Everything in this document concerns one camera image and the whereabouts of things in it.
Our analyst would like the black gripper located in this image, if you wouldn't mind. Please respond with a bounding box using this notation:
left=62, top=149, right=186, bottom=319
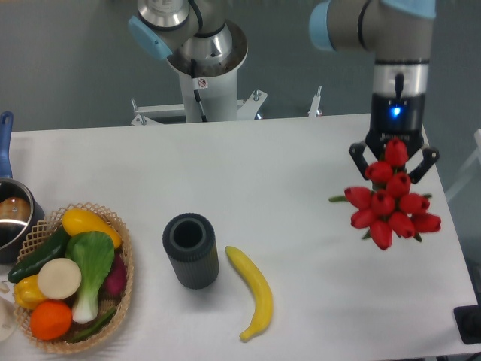
left=349, top=94, right=440, bottom=184

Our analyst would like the red tulip bouquet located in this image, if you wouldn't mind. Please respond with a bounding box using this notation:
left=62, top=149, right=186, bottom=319
left=328, top=138, right=441, bottom=250

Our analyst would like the dark grey ribbed vase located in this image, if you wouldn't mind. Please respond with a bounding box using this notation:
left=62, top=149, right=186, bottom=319
left=162, top=213, right=219, bottom=290

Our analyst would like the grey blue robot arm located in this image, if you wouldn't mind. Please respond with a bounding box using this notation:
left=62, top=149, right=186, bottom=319
left=128, top=1, right=439, bottom=182

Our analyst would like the black device at table edge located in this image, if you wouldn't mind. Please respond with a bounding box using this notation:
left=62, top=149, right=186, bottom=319
left=453, top=305, right=480, bottom=344

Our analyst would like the yellow banana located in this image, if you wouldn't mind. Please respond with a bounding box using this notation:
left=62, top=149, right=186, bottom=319
left=225, top=246, right=274, bottom=342

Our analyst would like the purple sweet potato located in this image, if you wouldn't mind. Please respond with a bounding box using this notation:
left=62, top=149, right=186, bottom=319
left=103, top=253, right=127, bottom=296

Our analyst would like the green bok choy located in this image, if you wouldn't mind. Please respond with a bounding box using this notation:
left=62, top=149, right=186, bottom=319
left=65, top=231, right=115, bottom=324

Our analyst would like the yellow squash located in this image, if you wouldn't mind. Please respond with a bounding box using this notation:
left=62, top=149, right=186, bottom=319
left=62, top=208, right=123, bottom=249

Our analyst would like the green chili pepper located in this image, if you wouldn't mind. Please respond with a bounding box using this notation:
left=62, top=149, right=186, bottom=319
left=68, top=308, right=116, bottom=343

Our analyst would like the green cucumber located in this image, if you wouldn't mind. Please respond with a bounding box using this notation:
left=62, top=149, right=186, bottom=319
left=8, top=226, right=71, bottom=284

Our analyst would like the woven wicker basket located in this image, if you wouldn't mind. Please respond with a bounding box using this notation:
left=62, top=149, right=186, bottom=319
left=14, top=202, right=134, bottom=355

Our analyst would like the orange fruit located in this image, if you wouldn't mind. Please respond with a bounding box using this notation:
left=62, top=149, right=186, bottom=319
left=29, top=300, right=72, bottom=341

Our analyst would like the yellow bell pepper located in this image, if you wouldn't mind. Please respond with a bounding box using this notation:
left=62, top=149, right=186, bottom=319
left=14, top=275, right=47, bottom=310

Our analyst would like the small white garlic piece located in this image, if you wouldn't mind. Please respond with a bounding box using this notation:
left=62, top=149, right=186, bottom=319
left=0, top=282, right=10, bottom=293

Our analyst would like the white frame at right edge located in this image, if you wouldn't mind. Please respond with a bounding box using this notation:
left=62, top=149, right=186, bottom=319
left=445, top=129, right=480, bottom=202

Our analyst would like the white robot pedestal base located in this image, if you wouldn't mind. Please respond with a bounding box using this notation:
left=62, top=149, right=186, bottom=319
left=130, top=18, right=324, bottom=126

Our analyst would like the blue handled saucepan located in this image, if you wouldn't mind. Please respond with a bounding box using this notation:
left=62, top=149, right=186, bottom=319
left=1, top=111, right=44, bottom=265

